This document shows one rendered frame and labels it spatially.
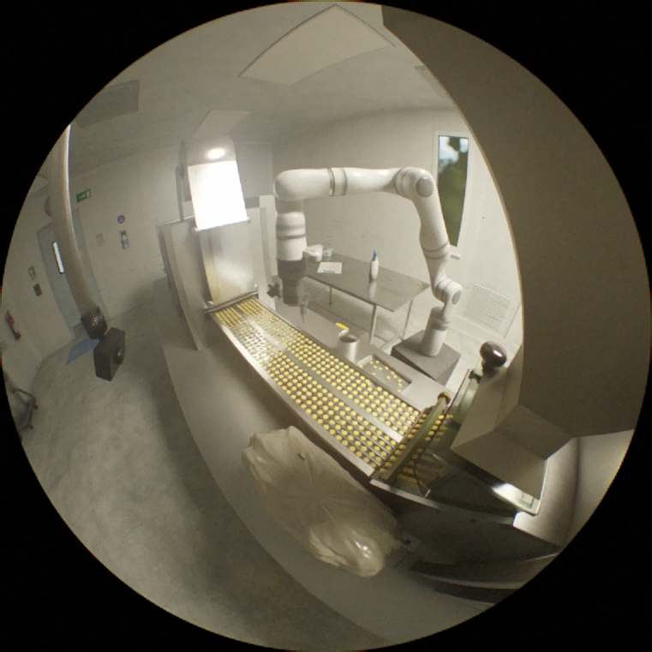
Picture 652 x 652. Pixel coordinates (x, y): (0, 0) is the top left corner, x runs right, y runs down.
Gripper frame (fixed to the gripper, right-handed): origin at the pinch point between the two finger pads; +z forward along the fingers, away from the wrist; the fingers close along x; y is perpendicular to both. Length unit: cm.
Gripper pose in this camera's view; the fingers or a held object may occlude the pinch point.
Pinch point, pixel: (304, 319)
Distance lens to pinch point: 60.1
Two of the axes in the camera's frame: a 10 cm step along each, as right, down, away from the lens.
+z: -0.1, 8.2, 5.7
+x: -0.6, 5.6, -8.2
